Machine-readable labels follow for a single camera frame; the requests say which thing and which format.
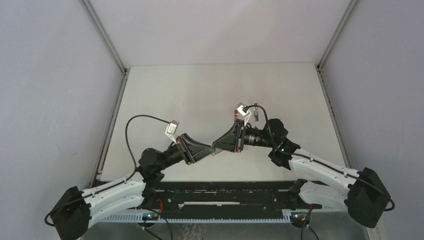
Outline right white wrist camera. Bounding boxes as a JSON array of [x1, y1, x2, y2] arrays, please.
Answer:
[[236, 102, 252, 126]]

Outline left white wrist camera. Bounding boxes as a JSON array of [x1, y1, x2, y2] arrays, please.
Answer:
[[165, 120, 179, 144]]

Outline left aluminium frame post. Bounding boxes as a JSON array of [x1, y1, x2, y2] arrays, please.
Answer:
[[80, 0, 128, 181]]

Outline aluminium frame post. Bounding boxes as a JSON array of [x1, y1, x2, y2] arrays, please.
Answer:
[[80, 0, 128, 181], [315, 0, 360, 167]]

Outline white mini stapler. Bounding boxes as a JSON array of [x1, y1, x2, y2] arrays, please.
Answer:
[[253, 102, 259, 122]]

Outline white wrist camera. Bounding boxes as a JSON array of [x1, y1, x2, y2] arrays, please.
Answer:
[[236, 102, 252, 126], [165, 120, 179, 144]]

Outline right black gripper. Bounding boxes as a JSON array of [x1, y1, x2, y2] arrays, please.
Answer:
[[212, 120, 275, 154]]

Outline white slotted cable duct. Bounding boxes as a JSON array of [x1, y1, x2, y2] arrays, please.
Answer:
[[99, 211, 301, 224]]

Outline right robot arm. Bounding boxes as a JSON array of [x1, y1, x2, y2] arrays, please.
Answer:
[[212, 118, 396, 228]]

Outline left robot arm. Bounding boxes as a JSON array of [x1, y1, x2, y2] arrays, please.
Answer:
[[49, 133, 216, 240]]

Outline right black camera cable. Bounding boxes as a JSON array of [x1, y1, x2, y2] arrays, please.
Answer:
[[241, 104, 396, 212]]

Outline black camera cable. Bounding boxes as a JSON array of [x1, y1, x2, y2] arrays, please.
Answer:
[[44, 114, 171, 228], [241, 104, 396, 212]]

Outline right aluminium frame post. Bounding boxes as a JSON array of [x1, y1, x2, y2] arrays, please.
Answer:
[[315, 0, 360, 167]]

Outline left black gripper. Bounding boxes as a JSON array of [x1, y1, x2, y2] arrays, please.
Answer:
[[156, 132, 215, 171]]

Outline cardboard staple box tray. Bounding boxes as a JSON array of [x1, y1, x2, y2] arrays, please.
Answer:
[[212, 148, 225, 156]]

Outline left black camera cable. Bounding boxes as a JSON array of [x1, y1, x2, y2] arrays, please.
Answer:
[[44, 114, 171, 228]]

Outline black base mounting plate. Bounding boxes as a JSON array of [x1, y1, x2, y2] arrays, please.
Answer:
[[141, 180, 312, 218]]

